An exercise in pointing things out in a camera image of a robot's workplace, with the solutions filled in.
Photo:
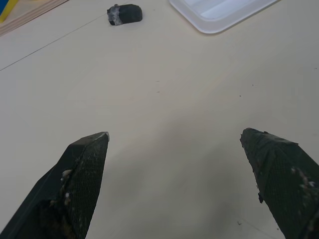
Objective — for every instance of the black eraser with clear wrap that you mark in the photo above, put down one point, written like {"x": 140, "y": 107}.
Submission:
{"x": 125, "y": 14}

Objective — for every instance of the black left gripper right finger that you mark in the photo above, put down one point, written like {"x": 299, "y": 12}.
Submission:
{"x": 281, "y": 179}

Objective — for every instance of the yellow and blue block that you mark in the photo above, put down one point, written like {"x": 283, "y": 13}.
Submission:
{"x": 4, "y": 10}

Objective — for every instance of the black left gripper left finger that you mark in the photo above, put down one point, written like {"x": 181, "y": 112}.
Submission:
{"x": 74, "y": 189}

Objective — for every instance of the white plastic tray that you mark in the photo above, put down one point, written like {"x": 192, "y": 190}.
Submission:
{"x": 219, "y": 12}

